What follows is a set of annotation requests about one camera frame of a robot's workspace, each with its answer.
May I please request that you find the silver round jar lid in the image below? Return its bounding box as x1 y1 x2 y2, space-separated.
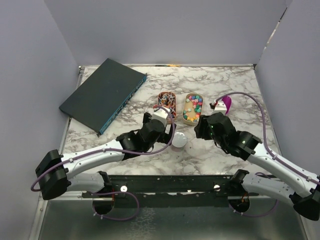
171 132 188 148

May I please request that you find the purple plastic scoop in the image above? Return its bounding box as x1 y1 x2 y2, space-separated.
222 95 232 115

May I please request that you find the beige tray of star candies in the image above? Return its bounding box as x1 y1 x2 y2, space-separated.
181 93 204 126

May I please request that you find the pink tray of lollipops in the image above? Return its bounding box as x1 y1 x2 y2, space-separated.
157 91 177 119

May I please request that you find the clear plastic jar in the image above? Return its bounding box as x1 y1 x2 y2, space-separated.
172 146 184 152

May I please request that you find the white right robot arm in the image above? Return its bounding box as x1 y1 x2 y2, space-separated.
194 112 320 221

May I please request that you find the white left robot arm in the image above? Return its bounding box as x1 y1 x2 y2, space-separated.
31 108 176 200

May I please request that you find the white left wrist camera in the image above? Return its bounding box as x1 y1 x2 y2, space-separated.
151 106 170 127

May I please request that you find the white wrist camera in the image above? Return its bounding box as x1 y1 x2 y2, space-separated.
151 106 170 127
209 101 228 115

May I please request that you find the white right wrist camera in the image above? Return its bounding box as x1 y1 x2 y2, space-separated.
209 101 228 115

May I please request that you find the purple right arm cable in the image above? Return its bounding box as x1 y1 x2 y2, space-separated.
214 91 320 217

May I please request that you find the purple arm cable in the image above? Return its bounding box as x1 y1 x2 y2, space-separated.
214 91 320 217
30 106 176 221

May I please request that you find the dark teal network switch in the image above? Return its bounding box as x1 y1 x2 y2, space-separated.
59 58 147 136

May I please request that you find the black mounting rail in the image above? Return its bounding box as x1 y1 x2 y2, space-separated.
82 174 251 208

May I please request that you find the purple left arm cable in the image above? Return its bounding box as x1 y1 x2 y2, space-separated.
30 106 176 221

